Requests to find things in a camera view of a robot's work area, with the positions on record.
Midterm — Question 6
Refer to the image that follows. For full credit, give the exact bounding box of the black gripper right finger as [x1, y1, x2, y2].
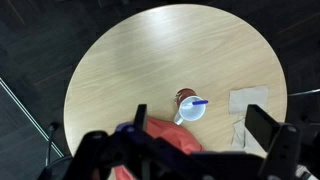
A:
[244, 104, 303, 180]

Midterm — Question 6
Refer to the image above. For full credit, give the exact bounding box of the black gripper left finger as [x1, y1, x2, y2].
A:
[66, 103, 188, 180]

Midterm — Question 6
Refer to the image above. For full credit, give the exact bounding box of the blue and white pen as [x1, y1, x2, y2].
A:
[181, 99, 210, 116]

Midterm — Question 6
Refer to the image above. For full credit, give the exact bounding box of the red-orange cloth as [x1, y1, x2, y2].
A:
[113, 115, 204, 180]

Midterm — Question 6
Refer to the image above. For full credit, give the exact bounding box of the white cup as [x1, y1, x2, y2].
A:
[173, 87, 208, 126]

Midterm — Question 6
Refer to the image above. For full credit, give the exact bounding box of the black office chair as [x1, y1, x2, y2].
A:
[39, 121, 73, 180]

